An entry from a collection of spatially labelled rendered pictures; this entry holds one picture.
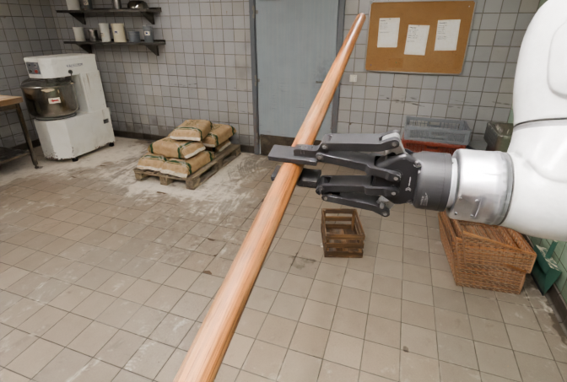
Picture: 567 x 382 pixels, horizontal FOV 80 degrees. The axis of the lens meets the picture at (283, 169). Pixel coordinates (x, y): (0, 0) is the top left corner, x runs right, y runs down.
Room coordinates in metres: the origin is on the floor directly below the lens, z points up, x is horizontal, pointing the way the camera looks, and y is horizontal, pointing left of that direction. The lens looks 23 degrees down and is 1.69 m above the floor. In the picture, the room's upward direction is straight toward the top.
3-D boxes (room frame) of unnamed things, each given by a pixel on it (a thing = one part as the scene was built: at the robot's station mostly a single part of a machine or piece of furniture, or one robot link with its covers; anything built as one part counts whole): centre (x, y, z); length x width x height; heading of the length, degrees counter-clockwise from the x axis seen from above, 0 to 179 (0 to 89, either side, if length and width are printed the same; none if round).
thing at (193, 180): (4.04, 1.17, 0.07); 1.20 x 0.80 x 0.14; 161
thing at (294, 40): (4.29, -0.13, 1.08); 1.14 x 0.09 x 2.16; 71
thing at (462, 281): (2.09, -1.43, 0.14); 0.56 x 0.49 x 0.28; 167
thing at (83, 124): (4.50, 2.92, 0.66); 0.92 x 0.59 x 1.32; 161
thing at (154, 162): (3.81, 1.44, 0.22); 0.62 x 0.36 x 0.15; 166
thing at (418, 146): (3.39, -1.57, 0.53); 0.60 x 0.40 x 0.16; 68
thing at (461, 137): (3.39, -1.58, 0.68); 0.60 x 0.40 x 0.16; 71
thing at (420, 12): (3.88, -1.42, 1.55); 1.04 x 0.03 x 0.74; 71
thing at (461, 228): (2.07, -1.44, 0.32); 0.56 x 0.49 x 0.28; 169
